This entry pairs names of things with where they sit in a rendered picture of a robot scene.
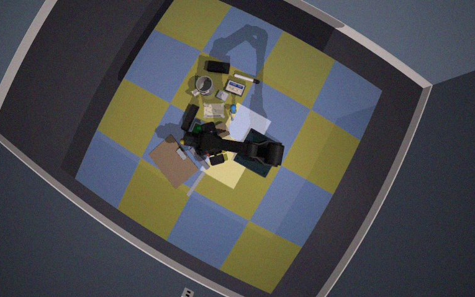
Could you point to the white paper card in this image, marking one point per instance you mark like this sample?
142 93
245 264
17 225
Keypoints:
214 110

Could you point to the beige cardboard box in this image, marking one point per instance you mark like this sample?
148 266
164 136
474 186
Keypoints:
222 129

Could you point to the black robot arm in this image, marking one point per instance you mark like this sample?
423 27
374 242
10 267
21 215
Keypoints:
204 142

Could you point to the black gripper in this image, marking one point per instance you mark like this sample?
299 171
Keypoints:
216 159

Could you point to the dark grey mug with white handle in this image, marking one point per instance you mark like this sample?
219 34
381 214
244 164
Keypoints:
204 85

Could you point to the brown clipboard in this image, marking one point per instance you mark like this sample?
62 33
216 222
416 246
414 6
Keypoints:
171 159

